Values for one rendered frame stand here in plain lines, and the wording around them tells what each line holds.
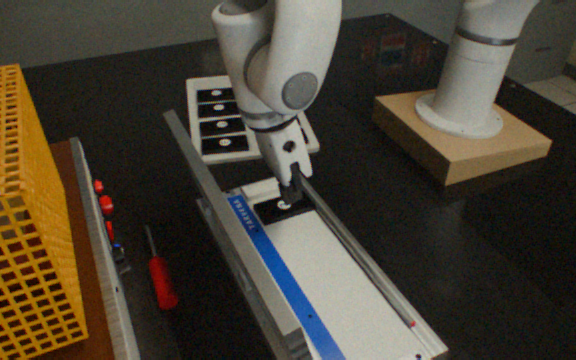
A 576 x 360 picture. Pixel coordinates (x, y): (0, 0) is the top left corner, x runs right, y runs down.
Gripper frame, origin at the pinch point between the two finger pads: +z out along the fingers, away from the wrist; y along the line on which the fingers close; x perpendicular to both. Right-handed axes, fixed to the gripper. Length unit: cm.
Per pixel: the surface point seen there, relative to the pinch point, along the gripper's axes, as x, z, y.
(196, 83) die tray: 0, 8, 61
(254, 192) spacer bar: 4.1, 4.7, 8.5
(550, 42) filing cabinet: -249, 123, 146
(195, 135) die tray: 7.7, 6.3, 35.5
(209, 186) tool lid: 12.5, -15.1, -8.4
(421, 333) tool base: -4.7, 7.6, -27.9
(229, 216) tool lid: 12.2, -15.1, -14.8
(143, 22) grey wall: -5, 40, 209
